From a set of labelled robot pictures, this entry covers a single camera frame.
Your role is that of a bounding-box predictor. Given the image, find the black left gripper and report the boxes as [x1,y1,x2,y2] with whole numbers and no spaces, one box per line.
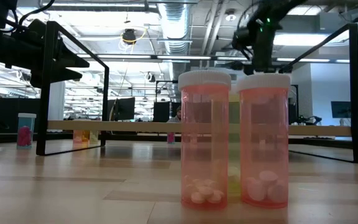
[0,18,91,89]

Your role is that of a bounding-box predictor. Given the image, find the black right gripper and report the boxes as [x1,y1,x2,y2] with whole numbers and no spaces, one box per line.
[251,29,279,72]

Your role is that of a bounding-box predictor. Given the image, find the wide orange pill bottle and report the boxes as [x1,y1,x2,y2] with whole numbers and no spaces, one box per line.
[73,129,91,145]

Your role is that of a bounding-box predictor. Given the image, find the black computer monitor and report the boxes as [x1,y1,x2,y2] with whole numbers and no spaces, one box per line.
[153,101,171,123]
[107,96,135,122]

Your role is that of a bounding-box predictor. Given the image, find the yellow-green pill bottle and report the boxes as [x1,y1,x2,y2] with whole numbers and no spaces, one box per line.
[227,83,242,198]

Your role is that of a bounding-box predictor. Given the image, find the blue bottle pink pills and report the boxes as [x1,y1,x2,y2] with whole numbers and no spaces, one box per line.
[16,113,37,149]

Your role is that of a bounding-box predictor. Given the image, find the pink bottle large white pills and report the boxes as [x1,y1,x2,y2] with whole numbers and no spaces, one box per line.
[236,73,291,209]

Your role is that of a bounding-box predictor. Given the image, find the blue lit monitor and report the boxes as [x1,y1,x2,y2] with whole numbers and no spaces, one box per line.
[331,100,352,119]

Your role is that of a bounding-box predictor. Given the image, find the person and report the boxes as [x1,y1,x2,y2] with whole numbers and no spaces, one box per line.
[167,105,182,123]

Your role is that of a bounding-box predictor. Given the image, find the pink bottle small white pills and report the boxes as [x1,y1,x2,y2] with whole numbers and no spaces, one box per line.
[178,70,232,211]

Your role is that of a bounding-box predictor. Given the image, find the wooden shelf black metal frame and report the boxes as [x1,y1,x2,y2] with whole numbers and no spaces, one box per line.
[35,21,358,164]

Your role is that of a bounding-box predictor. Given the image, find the silver ventilation duct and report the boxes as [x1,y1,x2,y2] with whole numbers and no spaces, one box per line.
[157,0,196,57]

